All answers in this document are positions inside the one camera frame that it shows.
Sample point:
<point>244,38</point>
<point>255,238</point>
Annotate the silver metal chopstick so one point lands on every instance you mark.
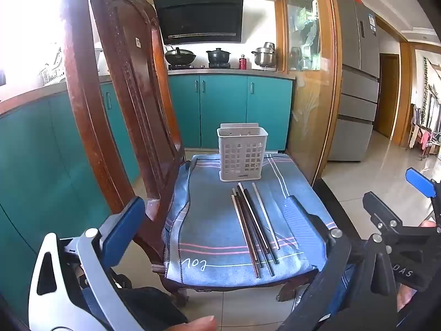
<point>243,234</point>

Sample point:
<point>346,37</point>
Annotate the gas stove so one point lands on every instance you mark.
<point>199,66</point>

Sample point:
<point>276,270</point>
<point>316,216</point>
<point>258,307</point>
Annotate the beige wooden stick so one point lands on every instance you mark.
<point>266,215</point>

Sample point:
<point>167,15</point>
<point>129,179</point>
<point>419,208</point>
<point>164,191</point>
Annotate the pink garment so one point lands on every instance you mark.
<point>423,138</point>

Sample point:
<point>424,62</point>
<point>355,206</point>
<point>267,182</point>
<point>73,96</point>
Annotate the black cooking pot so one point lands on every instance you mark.
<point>218,57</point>

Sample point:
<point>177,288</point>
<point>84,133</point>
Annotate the person's right hand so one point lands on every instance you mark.
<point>405,298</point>

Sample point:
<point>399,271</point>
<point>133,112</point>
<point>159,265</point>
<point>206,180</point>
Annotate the teal base cabinet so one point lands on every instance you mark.
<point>224,110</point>

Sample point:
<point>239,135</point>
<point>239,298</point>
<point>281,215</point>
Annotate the white plastic utensil holder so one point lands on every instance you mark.
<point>241,158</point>

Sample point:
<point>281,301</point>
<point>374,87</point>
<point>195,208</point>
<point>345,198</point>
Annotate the wood-framed glass door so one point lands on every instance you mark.
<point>303,110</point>

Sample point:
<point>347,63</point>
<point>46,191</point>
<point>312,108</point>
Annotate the grey refrigerator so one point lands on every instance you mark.
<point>355,93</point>

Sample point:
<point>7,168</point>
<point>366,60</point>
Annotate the brown wooden door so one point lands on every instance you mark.
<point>387,96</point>

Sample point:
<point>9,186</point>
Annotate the red bottle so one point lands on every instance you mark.
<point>243,62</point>

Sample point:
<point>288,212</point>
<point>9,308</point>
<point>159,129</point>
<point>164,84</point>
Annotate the black range hood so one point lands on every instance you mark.
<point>199,13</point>

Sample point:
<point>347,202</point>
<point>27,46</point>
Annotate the person's left hand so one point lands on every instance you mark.
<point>194,324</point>

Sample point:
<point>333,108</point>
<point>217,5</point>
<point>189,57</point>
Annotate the blue striped cloth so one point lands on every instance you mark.
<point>206,220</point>

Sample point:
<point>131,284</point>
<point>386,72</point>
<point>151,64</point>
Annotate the stainless steel pot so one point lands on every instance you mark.
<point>264,57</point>

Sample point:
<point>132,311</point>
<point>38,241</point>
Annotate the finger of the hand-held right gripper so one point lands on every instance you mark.
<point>419,182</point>
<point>380,210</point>

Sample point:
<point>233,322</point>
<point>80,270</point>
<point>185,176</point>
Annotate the brown wooden chopstick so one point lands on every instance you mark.
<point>249,244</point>
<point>248,227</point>

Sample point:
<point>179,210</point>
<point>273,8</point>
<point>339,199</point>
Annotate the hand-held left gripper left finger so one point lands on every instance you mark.
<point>126,221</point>

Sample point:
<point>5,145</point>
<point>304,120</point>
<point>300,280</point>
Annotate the black wok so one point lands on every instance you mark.
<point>180,57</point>

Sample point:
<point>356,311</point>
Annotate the carved wooden chair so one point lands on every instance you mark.
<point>131,76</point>
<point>38,165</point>

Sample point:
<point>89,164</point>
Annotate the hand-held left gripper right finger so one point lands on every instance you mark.
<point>300,215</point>

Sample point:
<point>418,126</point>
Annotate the white dish rack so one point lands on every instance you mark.
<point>52,70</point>

